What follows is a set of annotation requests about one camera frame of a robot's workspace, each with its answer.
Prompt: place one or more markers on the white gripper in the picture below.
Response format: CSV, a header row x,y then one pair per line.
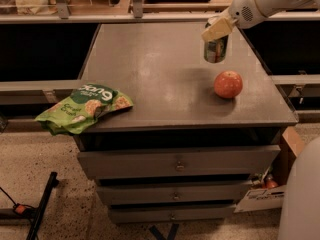
x,y
244,11

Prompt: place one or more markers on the green soda can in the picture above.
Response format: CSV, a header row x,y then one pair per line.
x,y
215,51

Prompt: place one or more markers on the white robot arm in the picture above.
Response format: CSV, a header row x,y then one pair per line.
x,y
300,216

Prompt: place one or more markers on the green rice chip bag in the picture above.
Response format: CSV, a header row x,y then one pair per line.
x,y
82,109

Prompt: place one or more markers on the orange fruit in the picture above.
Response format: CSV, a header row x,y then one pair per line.
x,y
228,84

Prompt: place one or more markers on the grey drawer cabinet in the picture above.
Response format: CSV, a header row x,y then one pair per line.
x,y
162,68

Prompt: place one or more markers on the top grey drawer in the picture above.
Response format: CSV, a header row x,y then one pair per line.
x,y
149,163

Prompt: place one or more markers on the grey drawer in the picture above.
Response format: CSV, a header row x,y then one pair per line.
x,y
171,213
172,192
149,163

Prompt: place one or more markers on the orange bottle in box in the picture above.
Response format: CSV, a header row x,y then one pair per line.
x,y
270,182

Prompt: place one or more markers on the middle grey drawer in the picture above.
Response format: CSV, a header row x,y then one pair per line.
x,y
172,192

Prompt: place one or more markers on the cardboard box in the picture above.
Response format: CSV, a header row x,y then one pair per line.
x,y
258,196

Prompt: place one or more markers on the bottom grey drawer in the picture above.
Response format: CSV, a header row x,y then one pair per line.
x,y
171,213

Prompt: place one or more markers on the black metal stand leg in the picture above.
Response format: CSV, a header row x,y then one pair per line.
x,y
39,213

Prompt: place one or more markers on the grey metal rail frame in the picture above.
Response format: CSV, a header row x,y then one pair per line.
x,y
114,11

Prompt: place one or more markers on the orange cable clip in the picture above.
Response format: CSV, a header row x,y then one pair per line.
x,y
19,209

